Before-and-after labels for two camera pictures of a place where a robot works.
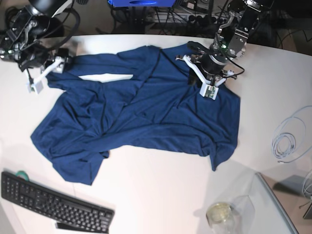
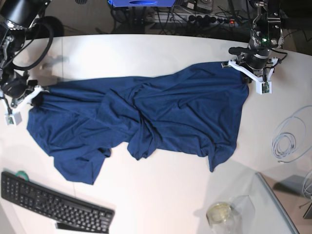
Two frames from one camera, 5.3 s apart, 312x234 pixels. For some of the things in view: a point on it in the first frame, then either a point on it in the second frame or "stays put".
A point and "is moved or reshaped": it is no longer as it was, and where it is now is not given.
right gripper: (213, 64) -> (256, 62)
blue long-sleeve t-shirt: (85, 119) is moved or reshaped
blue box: (142, 3) stays put
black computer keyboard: (51, 206) stays put
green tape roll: (23, 174) stays put
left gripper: (40, 56) -> (15, 88)
